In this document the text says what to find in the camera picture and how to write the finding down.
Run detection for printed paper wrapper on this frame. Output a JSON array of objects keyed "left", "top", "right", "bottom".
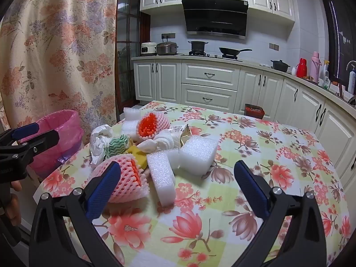
[{"left": 170, "top": 124, "right": 192, "bottom": 145}]

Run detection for long white foam block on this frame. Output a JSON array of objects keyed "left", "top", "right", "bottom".
[{"left": 146, "top": 152, "right": 176, "bottom": 208}]

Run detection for crumpled white tissue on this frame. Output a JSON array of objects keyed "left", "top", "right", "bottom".
[
  {"left": 89, "top": 124, "right": 114, "bottom": 167},
  {"left": 138, "top": 130, "right": 182, "bottom": 154}
]

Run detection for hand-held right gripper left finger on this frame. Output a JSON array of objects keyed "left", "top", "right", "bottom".
[{"left": 28, "top": 161, "right": 124, "bottom": 267}]

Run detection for pink foam fruit net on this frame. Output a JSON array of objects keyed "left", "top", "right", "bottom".
[{"left": 85, "top": 155, "right": 151, "bottom": 204}]

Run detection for black range hood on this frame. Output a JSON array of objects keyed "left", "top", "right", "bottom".
[{"left": 181, "top": 0, "right": 249, "bottom": 40}]

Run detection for person's left hand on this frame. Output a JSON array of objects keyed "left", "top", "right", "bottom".
[{"left": 5, "top": 180, "right": 23, "bottom": 227}]

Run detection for large white foam block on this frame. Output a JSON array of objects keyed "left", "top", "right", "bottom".
[{"left": 179, "top": 137, "right": 220, "bottom": 176}]

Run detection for white lower cabinets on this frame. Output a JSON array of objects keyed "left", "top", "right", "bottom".
[{"left": 131, "top": 55, "right": 356, "bottom": 201}]

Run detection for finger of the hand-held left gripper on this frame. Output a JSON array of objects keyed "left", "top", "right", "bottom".
[
  {"left": 0, "top": 131, "right": 60, "bottom": 159},
  {"left": 0, "top": 123, "right": 40, "bottom": 147}
]

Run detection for white foam sheet piece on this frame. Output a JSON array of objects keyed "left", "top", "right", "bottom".
[{"left": 120, "top": 107, "right": 144, "bottom": 138}]

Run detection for black gas stove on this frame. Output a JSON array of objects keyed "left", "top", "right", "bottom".
[{"left": 178, "top": 51, "right": 244, "bottom": 62}]

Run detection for yellow sponge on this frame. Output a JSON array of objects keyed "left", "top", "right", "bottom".
[{"left": 124, "top": 145, "right": 149, "bottom": 170}]

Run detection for floral curtain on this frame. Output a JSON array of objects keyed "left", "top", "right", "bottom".
[{"left": 0, "top": 0, "right": 121, "bottom": 138}]

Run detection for white pump bottle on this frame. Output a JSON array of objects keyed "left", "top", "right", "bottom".
[{"left": 348, "top": 65, "right": 356, "bottom": 95}]

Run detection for pink lined waste bin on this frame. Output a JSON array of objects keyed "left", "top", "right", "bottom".
[{"left": 21, "top": 110, "right": 84, "bottom": 178}]

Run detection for yellow cap spray bottle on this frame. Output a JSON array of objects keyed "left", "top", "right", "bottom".
[{"left": 320, "top": 60, "right": 330, "bottom": 81}]

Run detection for pink thermos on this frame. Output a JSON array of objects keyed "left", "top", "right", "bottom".
[{"left": 309, "top": 51, "right": 322, "bottom": 83}]

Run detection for floral tablecloth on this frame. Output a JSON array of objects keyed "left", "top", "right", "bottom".
[{"left": 33, "top": 101, "right": 352, "bottom": 267}]

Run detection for brown floor bin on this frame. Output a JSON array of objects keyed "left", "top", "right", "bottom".
[{"left": 244, "top": 103, "right": 265, "bottom": 119}]

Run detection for red thermos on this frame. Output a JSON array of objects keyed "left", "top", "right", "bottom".
[{"left": 295, "top": 58, "right": 308, "bottom": 78}]

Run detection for green zigzag cloth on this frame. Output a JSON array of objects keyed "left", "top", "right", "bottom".
[{"left": 104, "top": 134, "right": 131, "bottom": 159}]

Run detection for white rice cooker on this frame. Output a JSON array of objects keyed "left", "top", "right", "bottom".
[{"left": 140, "top": 42, "right": 158, "bottom": 57}]

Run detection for pink and orange foam net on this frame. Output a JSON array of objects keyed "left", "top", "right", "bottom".
[{"left": 136, "top": 112, "right": 171, "bottom": 141}]

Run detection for black wok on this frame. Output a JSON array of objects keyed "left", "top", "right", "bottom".
[{"left": 219, "top": 47, "right": 253, "bottom": 59}]

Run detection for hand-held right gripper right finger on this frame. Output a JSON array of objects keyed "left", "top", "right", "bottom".
[{"left": 231, "top": 160, "right": 326, "bottom": 267}]

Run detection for steel pressure cooker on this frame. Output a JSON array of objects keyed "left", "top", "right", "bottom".
[{"left": 156, "top": 41, "right": 179, "bottom": 56}]

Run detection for black stock pot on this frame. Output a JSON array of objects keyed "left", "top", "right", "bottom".
[{"left": 188, "top": 40, "right": 209, "bottom": 53}]

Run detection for black casserole pot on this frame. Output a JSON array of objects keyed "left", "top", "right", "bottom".
[{"left": 271, "top": 59, "right": 291, "bottom": 71}]

